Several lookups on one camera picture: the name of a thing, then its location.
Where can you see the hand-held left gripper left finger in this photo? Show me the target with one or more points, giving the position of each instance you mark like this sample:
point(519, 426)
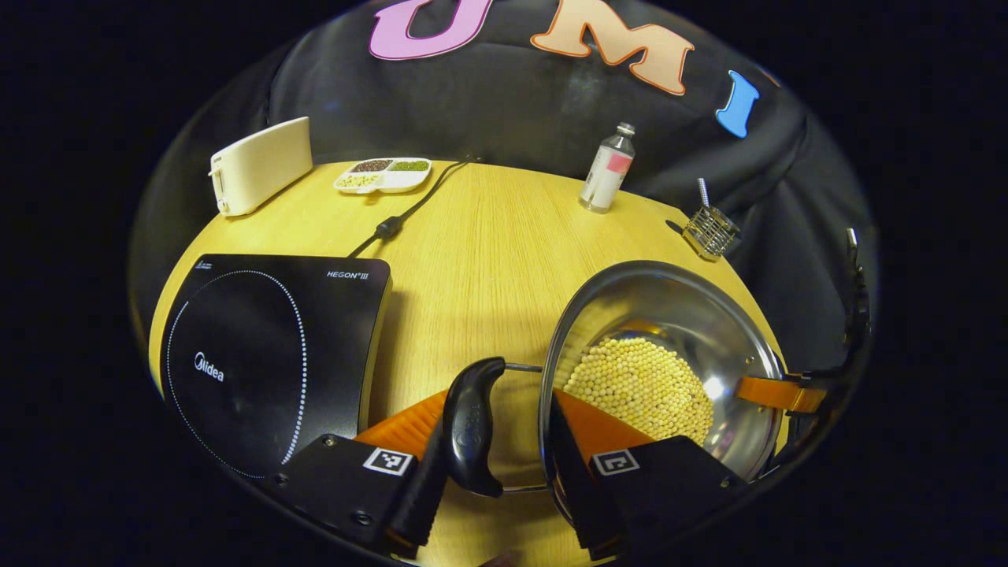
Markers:
point(417, 504)

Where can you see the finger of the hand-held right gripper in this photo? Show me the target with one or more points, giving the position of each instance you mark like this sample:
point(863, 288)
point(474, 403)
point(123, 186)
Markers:
point(768, 391)

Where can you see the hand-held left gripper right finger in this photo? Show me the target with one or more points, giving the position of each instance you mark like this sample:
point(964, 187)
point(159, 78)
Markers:
point(571, 472)

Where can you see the black induction cooktop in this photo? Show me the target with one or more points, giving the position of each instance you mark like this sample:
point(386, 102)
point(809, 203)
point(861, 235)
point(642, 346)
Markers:
point(260, 354)

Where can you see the pile of yellow soybeans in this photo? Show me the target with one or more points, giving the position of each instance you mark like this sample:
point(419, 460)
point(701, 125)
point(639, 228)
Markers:
point(646, 386)

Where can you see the clear ribbed cup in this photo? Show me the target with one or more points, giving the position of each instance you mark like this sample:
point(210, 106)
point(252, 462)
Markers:
point(711, 234)

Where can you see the clear bottle with pink label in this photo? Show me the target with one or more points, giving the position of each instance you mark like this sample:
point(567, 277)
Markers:
point(606, 169)

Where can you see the white divided dish of beans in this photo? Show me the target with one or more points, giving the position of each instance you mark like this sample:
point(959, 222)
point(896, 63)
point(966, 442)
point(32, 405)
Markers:
point(386, 175)

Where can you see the white toaster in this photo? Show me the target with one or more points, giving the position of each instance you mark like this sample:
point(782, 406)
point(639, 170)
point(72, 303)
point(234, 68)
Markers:
point(264, 161)

